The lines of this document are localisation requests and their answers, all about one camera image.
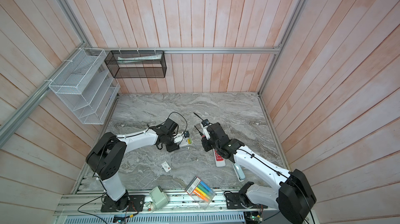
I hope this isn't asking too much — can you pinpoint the red handled screwdriver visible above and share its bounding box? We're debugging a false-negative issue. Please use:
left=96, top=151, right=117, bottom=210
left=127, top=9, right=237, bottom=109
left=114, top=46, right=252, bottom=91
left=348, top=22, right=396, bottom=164
left=193, top=112, right=203, bottom=137

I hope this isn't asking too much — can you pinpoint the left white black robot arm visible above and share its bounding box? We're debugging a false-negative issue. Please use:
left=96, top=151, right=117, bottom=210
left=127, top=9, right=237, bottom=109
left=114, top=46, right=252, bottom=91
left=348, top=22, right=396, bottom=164
left=86, top=118, right=188, bottom=211

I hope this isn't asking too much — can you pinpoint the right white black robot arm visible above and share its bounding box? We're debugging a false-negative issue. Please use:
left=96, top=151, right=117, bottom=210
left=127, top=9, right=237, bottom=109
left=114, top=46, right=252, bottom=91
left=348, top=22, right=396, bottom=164
left=201, top=120, right=317, bottom=224

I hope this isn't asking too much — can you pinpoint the red white remote control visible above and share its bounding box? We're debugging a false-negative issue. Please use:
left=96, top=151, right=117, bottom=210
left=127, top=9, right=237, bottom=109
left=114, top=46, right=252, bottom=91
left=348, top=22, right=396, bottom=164
left=214, top=150, right=226, bottom=167

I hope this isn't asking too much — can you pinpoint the small white card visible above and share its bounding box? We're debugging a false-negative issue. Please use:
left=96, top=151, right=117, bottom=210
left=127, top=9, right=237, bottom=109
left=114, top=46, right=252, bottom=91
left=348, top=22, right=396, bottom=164
left=161, top=161, right=171, bottom=172

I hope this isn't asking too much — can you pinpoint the clear box of markers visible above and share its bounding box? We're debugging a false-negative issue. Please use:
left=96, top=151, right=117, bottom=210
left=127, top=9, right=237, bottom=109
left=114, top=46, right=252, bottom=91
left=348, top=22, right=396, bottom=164
left=185, top=177, right=216, bottom=209

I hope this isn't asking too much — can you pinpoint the pale green square device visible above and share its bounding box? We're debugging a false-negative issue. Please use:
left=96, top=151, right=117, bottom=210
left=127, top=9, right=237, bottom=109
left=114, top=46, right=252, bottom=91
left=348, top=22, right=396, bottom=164
left=149, top=186, right=169, bottom=210

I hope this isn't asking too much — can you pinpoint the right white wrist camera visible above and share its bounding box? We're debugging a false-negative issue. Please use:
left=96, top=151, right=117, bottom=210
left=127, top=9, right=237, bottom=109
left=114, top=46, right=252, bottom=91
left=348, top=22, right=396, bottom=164
left=201, top=119, right=210, bottom=140

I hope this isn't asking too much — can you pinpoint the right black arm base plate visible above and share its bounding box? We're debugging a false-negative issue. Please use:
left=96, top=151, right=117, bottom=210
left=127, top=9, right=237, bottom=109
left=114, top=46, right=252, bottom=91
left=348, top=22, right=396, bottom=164
left=224, top=191, right=267, bottom=209

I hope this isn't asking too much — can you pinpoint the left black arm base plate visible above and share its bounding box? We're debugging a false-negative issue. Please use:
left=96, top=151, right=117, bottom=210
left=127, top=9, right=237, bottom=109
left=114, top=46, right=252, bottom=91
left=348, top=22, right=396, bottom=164
left=101, top=195, right=145, bottom=213

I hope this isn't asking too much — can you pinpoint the black wire mesh basket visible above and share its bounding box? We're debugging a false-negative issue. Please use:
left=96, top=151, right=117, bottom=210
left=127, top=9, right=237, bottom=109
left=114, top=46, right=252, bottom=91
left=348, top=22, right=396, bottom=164
left=105, top=50, right=167, bottom=79

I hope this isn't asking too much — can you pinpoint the white wire mesh shelf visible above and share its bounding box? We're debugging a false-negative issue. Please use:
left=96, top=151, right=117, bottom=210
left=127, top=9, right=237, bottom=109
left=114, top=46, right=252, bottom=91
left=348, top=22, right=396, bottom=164
left=49, top=48, right=120, bottom=125

